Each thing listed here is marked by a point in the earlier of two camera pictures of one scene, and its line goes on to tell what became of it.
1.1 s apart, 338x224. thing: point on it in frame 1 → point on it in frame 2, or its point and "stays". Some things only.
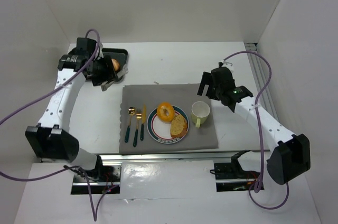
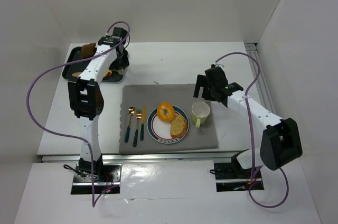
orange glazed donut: [165, 111] stays
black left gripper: [110, 71] → [119, 65]
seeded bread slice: [178, 126] stays
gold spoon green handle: [131, 111] stays
